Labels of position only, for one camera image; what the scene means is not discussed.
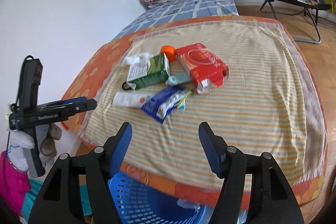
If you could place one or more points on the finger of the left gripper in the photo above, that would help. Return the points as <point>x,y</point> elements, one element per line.
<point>73,100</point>
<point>72,109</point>

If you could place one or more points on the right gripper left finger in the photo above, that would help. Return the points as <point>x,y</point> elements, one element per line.
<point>59,200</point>

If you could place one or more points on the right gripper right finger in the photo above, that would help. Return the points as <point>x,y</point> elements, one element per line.
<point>272,199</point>

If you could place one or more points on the white tube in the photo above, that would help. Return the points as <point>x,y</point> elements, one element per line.
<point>131,99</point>

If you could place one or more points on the blue snack wrapper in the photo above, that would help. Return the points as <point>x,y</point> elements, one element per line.
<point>165,102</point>

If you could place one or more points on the green white milk carton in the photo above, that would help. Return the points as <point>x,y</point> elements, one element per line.
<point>151,71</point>

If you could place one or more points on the light blue tube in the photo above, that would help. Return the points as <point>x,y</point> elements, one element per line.
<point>178,79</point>

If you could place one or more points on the red cardboard box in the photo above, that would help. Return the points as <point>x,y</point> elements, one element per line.
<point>205,69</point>

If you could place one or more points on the white gloved hand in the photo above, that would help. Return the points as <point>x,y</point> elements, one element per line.
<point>18,141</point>

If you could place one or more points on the blue plastic basket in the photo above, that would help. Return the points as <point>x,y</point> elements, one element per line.
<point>139,203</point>

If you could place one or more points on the crumpled clear plastic wrap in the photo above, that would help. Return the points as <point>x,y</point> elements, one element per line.
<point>188,204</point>

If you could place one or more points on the crumpled white tissue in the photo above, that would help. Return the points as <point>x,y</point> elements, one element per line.
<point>137,58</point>

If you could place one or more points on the striped yellow towel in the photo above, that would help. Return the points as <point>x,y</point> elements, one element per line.
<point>210,98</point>

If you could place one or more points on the orange bottle cap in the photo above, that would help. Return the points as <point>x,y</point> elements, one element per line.
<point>170,52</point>

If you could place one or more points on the yellow plastic crate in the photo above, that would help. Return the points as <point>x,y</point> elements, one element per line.
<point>333,6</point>

